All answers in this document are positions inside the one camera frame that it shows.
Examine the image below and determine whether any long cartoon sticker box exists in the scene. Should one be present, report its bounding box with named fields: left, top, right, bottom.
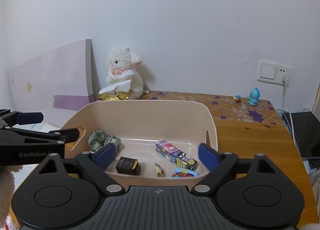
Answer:
left=155, top=139, right=198, bottom=171

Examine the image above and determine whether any blue cartoon tissue pack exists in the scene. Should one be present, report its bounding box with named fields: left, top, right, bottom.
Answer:
left=172, top=167, right=199, bottom=177

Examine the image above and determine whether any black small box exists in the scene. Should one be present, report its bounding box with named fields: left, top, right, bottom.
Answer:
left=116, top=157, right=141, bottom=175

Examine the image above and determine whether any beige plastic basket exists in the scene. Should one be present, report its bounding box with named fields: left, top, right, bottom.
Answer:
left=63, top=100, right=218, bottom=188

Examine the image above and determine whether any lilac bed headboard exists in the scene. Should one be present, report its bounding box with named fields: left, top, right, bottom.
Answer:
left=9, top=39, right=94, bottom=127

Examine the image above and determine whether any floral table mat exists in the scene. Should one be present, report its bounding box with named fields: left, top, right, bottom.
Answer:
left=141, top=90, right=283, bottom=126

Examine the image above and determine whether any gold snack bag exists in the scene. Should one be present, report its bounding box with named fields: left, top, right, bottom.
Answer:
left=97, top=90, right=132, bottom=101

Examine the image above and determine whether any tiny brown toy figure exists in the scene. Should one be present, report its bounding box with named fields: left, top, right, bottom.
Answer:
left=233, top=95, right=241, bottom=103

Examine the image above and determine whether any blue plastic toy figure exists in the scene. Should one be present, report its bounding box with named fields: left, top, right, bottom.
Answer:
left=247, top=87, right=260, bottom=106

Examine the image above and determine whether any white plush lamb toy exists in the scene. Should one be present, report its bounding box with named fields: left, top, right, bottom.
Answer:
left=106, top=47, right=144, bottom=99

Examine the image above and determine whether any black side cabinet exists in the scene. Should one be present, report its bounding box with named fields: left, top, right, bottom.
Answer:
left=292, top=112, right=319, bottom=169

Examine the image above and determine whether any white wall switch socket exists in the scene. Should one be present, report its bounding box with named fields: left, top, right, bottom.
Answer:
left=257, top=60, right=293, bottom=85

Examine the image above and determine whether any white plug and cable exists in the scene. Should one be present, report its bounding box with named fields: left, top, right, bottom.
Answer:
left=281, top=75, right=299, bottom=151

